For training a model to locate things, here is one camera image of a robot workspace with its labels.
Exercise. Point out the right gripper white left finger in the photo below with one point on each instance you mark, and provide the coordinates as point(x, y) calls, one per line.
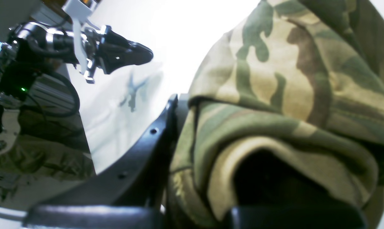
point(127, 194)

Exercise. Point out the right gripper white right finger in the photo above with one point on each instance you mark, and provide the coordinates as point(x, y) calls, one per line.
point(296, 217)

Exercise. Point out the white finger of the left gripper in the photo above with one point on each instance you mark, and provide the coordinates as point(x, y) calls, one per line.
point(75, 35)
point(83, 73)

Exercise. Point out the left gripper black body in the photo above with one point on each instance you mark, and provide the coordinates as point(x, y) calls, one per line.
point(60, 43)

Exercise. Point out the camouflage T-shirt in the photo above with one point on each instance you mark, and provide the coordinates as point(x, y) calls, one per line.
point(286, 108)

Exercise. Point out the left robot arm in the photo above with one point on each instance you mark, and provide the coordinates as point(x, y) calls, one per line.
point(27, 55)

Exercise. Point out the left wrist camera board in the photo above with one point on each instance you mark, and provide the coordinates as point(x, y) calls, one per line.
point(80, 9)

